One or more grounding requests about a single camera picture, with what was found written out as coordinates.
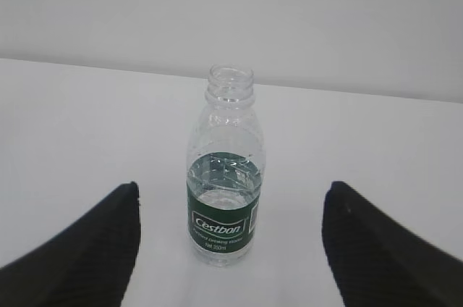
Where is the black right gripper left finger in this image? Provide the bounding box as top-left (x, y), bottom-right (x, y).
top-left (1, 182), bottom-right (141, 306)

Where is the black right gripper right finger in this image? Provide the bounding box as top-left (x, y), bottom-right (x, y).
top-left (321, 181), bottom-right (462, 306)

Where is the clear water bottle green label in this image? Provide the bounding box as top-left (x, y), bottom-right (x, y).
top-left (186, 64), bottom-right (266, 266)

